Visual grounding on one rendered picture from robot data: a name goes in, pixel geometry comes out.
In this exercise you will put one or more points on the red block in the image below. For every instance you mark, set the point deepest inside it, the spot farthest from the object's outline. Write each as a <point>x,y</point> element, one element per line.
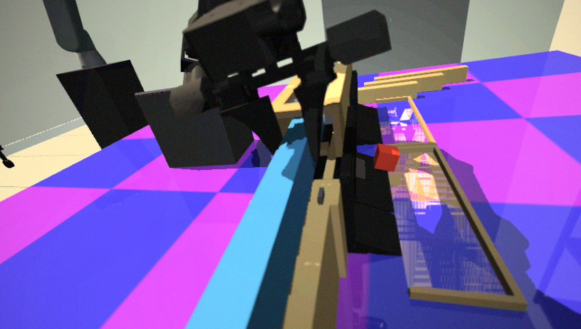
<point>386,157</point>

